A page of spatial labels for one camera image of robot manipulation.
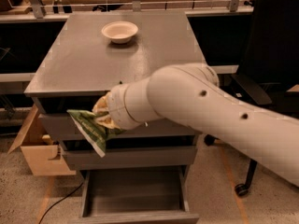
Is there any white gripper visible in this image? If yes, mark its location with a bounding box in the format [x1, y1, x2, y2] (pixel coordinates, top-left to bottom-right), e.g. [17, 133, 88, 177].
[93, 78, 162, 130]

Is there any green jalapeno chip bag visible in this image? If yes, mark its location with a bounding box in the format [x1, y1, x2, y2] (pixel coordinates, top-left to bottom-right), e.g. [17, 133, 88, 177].
[67, 109, 123, 158]

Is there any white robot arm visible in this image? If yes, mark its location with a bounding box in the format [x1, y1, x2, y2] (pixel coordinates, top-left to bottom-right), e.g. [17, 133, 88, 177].
[93, 63, 299, 186]

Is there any grey top drawer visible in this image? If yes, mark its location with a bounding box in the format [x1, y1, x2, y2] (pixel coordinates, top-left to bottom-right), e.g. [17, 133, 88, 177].
[38, 113, 201, 141]

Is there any grey drawer cabinet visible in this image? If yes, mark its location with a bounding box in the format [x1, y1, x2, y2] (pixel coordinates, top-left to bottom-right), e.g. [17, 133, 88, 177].
[25, 11, 204, 156]

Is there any grey middle drawer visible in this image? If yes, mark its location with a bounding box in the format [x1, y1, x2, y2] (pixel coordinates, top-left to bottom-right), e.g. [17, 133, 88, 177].
[63, 146, 197, 170]

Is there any grey open bottom drawer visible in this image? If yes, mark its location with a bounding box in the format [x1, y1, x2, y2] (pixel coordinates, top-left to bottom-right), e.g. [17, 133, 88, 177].
[70, 166, 199, 224]

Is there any cardboard box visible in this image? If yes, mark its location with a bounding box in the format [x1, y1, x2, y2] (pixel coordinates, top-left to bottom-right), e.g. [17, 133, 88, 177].
[8, 105, 76, 176]

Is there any white paper bowl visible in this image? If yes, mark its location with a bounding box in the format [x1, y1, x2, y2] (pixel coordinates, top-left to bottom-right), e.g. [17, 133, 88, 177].
[102, 21, 138, 44]

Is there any black office chair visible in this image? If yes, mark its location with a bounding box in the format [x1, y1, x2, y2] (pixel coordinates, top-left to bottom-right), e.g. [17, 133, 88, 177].
[204, 0, 299, 198]

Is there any black floor cable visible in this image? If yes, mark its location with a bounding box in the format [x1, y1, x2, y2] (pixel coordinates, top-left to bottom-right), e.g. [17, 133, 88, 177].
[37, 180, 86, 224]

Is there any wooden workbench with metal frame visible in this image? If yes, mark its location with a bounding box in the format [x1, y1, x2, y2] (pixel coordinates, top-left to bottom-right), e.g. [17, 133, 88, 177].
[0, 0, 253, 23]

